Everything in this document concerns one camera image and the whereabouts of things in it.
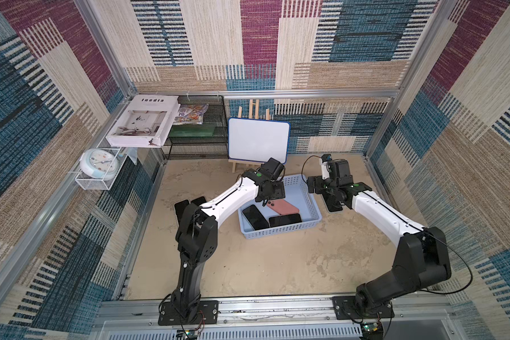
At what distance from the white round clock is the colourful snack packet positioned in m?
0.25

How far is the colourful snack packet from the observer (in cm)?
83

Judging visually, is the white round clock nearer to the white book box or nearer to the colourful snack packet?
the white book box

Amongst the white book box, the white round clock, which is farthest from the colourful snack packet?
the white round clock

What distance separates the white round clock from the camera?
641 mm

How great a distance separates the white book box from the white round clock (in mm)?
51

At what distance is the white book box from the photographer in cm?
71

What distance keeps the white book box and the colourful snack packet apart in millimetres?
16
